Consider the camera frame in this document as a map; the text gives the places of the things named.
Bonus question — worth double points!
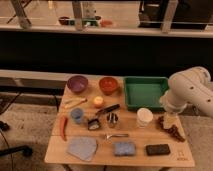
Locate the silver fork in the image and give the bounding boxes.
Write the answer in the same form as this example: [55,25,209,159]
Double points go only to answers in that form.
[104,134,129,140]

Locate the black office chair base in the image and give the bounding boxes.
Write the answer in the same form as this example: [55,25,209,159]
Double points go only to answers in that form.
[0,121,33,157]

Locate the brown grape bunch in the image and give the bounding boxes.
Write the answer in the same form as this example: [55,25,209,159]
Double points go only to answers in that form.
[157,116,185,142]

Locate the red bowl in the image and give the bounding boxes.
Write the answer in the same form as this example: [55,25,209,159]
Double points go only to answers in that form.
[99,77,119,95]

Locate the blue cup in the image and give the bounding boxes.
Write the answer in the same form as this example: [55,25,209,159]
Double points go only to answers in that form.
[70,108,84,124]

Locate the black sushi piece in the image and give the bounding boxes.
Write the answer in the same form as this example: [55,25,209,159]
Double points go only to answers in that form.
[88,119,101,130]

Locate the blue cloth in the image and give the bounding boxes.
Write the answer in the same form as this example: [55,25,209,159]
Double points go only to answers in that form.
[67,136,98,161]

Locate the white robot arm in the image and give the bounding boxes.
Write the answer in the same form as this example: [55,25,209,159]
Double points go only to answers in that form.
[159,67,213,129]

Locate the wooden table board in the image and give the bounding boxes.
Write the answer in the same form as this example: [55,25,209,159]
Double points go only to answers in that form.
[45,81,195,167]

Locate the white cup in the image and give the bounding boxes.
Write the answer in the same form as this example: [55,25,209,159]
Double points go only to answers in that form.
[137,108,153,127]

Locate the purple bowl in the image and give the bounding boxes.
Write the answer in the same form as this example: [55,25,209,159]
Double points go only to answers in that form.
[67,75,88,93]

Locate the red chili pepper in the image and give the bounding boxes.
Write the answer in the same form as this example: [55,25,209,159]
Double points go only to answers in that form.
[59,116,68,141]

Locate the black handled knife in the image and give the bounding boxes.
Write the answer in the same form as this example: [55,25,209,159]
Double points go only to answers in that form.
[95,104,120,116]

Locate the black sponge block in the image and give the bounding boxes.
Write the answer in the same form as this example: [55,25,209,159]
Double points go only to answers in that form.
[146,144,170,156]

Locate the blue sponge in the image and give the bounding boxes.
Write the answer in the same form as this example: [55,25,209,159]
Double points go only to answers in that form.
[114,142,136,156]

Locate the yellow apple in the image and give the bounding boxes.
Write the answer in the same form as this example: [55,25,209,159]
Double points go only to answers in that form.
[93,96,104,108]

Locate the green plastic tray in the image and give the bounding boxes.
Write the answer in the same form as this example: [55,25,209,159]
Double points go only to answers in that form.
[123,76,168,111]

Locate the wooden spatula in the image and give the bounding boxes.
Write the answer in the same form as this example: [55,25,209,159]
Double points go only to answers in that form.
[64,98,87,109]

